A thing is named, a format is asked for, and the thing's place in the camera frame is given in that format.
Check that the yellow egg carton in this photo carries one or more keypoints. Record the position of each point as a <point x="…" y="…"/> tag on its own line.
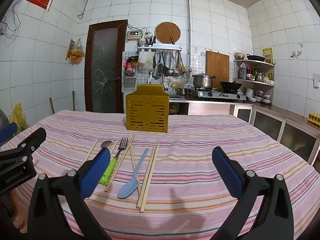
<point x="314" y="118"/>

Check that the steel sink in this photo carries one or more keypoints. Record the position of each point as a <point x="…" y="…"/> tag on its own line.
<point x="177" y="97"/>

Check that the stack of bowls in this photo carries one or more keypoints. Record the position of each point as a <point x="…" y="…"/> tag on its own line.
<point x="257" y="96"/>

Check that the metal wall pipe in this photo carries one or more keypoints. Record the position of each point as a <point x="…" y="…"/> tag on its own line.
<point x="188" y="17"/>

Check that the yellow slotted utensil holder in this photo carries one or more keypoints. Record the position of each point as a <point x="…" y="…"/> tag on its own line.
<point x="147" y="110"/>

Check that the brown frosted glass door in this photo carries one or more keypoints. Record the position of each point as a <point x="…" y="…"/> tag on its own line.
<point x="105" y="67"/>

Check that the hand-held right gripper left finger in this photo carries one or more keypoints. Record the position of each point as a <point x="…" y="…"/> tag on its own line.
<point x="96" y="172"/>

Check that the yellow wall calendar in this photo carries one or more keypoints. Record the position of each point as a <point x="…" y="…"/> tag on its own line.
<point x="268" y="55"/>

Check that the light blue plastic spoon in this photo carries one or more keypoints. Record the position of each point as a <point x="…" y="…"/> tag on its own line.
<point x="128" y="188"/>

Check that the yellow plastic bag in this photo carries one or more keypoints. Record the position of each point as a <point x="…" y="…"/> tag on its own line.
<point x="18" y="116"/>

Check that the steel wall rack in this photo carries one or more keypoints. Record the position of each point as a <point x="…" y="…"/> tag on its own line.
<point x="160" y="48"/>

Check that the black pan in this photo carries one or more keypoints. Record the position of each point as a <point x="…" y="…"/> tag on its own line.
<point x="255" y="58"/>

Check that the row of hanging kitchen utensils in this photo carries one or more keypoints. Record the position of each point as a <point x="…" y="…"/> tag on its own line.
<point x="170" y="70"/>

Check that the wooden stick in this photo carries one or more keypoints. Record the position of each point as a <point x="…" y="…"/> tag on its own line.
<point x="74" y="101"/>
<point x="52" y="106"/>

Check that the pink striped tablecloth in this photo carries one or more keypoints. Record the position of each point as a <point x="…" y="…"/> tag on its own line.
<point x="200" y="155"/>

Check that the steel cooking pot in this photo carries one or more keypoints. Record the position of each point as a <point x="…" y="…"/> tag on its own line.
<point x="203" y="81"/>

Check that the person's left hand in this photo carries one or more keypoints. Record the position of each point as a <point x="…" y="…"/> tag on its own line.
<point x="19" y="215"/>

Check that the beige controller box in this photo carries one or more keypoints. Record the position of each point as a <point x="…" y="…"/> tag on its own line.
<point x="133" y="35"/>

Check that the green label oil bottle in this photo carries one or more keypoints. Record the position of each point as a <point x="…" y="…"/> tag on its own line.
<point x="242" y="72"/>

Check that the white soap bottle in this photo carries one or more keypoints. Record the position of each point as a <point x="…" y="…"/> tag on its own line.
<point x="149" y="80"/>

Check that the black wok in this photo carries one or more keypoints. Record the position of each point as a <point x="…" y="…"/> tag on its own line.
<point x="230" y="85"/>

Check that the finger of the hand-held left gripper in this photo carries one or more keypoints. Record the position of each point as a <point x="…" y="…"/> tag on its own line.
<point x="32" y="140"/>
<point x="8" y="132"/>

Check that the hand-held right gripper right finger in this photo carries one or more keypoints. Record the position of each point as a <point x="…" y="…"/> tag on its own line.
<point x="227" y="172"/>

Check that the white wall socket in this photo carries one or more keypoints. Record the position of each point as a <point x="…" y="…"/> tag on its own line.
<point x="316" y="80"/>

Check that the round wooden board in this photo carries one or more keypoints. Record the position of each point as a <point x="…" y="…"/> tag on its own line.
<point x="166" y="32"/>

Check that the metal spoon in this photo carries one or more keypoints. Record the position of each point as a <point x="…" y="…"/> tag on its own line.
<point x="107" y="144"/>

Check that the tan bowl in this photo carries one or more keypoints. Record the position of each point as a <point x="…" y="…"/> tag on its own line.
<point x="239" y="55"/>

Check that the rectangular wooden cutting board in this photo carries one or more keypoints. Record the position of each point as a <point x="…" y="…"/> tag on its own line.
<point x="217" y="65"/>

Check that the wooden chopstick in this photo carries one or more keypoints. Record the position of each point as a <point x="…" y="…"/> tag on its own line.
<point x="133" y="162"/>
<point x="92" y="148"/>
<point x="114" y="147"/>
<point x="120" y="163"/>
<point x="150" y="177"/>
<point x="147" y="175"/>

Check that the glass door kitchen cabinet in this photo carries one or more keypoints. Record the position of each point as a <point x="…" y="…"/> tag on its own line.
<point x="275" y="125"/>

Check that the plastic bag of oranges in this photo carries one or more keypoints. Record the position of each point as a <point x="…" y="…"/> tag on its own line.
<point x="76" y="53"/>

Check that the corner wall shelf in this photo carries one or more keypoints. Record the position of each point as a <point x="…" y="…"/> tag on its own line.
<point x="260" y="82"/>

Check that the wall hooks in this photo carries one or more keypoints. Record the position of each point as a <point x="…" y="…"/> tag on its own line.
<point x="295" y="54"/>

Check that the steel gas stove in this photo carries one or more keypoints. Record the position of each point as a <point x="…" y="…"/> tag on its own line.
<point x="220" y="96"/>

